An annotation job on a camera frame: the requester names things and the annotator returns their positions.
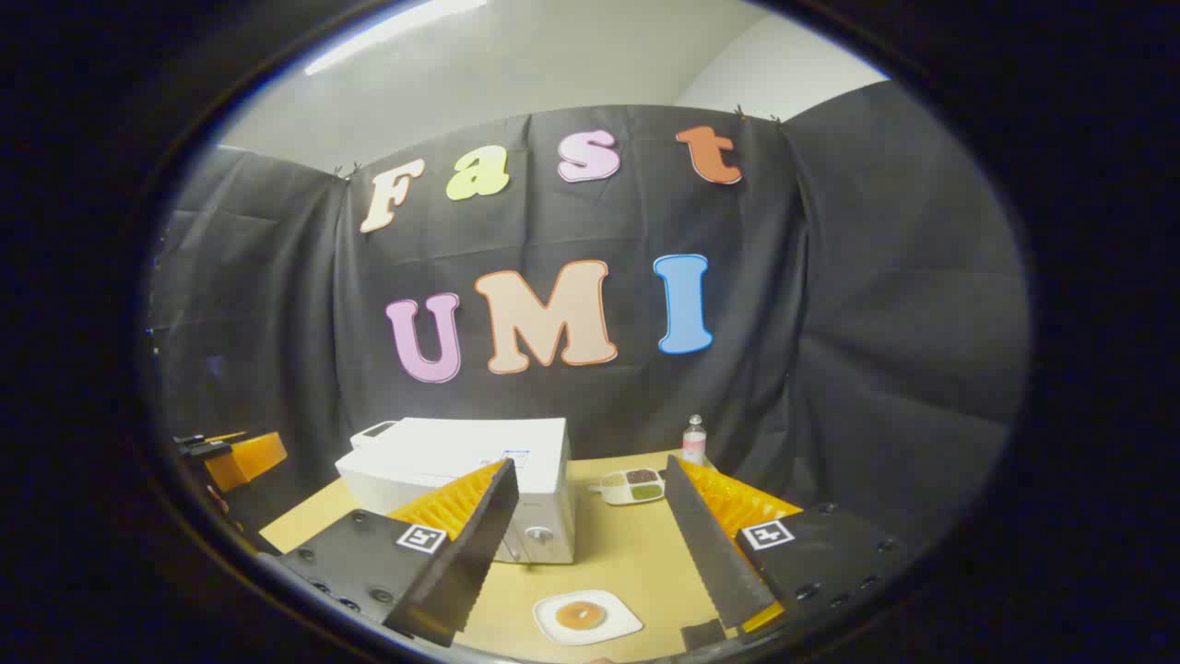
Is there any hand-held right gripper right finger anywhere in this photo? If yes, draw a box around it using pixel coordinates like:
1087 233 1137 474
664 454 904 635

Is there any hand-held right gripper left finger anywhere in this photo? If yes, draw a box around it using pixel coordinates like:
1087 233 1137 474
275 457 521 648

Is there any white microwave oven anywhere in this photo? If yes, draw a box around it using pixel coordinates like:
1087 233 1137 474
335 417 577 565

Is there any round brown bread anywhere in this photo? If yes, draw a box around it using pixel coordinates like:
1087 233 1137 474
555 600 606 632

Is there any black table clamp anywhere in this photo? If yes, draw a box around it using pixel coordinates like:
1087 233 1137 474
680 619 729 652

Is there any white divided snack tray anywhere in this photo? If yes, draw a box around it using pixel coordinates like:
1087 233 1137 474
599 468 666 505

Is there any white square plate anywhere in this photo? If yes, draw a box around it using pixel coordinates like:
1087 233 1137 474
533 590 643 646

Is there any black backdrop cloth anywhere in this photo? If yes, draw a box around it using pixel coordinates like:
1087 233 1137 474
147 103 1031 554

